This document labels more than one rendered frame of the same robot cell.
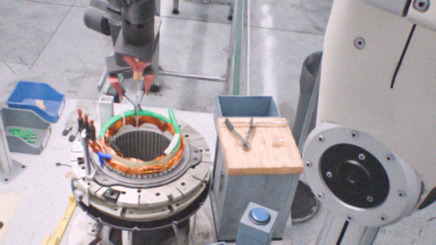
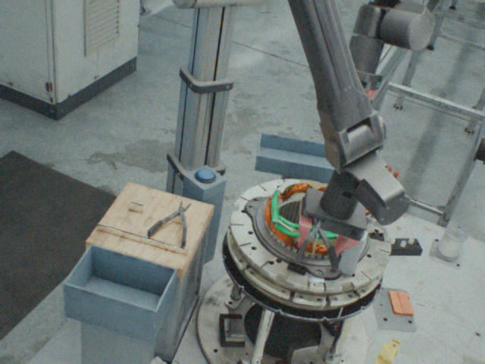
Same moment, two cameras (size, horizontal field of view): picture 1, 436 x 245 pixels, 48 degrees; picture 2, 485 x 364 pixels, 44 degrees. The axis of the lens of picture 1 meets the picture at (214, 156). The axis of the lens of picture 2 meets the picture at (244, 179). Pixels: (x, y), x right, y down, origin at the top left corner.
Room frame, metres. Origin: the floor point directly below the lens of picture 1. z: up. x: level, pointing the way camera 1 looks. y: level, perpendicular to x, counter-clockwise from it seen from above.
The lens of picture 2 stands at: (1.77, 0.34, 1.85)
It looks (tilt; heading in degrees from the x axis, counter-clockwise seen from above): 36 degrees down; 200
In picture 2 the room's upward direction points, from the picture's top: 10 degrees clockwise
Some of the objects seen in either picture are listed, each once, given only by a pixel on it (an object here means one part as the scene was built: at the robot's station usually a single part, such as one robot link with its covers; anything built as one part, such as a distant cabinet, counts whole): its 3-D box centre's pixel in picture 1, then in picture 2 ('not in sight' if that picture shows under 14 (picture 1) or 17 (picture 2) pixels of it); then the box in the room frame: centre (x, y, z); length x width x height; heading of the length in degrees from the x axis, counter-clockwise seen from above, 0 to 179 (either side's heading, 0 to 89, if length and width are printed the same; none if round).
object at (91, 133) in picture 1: (86, 128); not in sight; (0.77, 0.26, 1.21); 0.04 x 0.04 x 0.03; 3
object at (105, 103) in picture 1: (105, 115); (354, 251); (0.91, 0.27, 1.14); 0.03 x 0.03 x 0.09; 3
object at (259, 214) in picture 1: (259, 214); (205, 174); (0.75, -0.12, 1.04); 0.04 x 0.04 x 0.01
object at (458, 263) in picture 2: not in sight; (452, 240); (0.34, 0.45, 0.83); 0.09 x 0.09 x 0.10; 1
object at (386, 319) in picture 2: not in sight; (392, 307); (0.64, 0.37, 0.79); 0.12 x 0.09 x 0.02; 26
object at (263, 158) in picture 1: (258, 144); (153, 227); (0.98, -0.11, 1.05); 0.20 x 0.19 x 0.02; 12
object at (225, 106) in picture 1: (241, 145); (120, 328); (1.13, -0.08, 0.92); 0.17 x 0.11 x 0.28; 102
